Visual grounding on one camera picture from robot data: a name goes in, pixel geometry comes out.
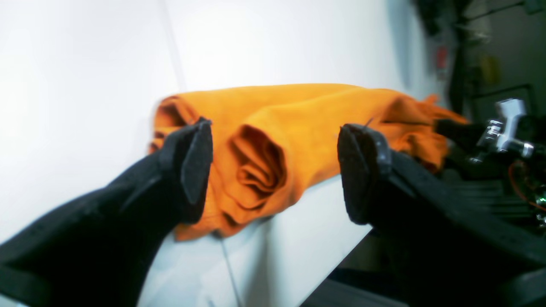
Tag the orange t-shirt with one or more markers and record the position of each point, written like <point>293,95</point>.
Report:
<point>271,143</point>

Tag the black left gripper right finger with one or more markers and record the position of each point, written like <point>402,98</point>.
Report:
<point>444,251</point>

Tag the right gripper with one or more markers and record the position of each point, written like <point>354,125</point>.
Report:
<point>510,136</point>

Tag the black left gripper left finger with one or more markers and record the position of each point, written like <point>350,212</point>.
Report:
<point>96,250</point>

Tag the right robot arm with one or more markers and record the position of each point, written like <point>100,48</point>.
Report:
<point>530,190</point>

